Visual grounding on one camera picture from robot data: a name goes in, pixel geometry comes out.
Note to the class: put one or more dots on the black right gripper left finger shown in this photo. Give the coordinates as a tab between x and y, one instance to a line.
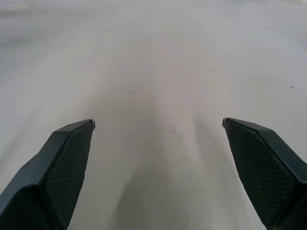
48	172

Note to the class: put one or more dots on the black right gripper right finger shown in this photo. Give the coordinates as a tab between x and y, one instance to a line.
263	167

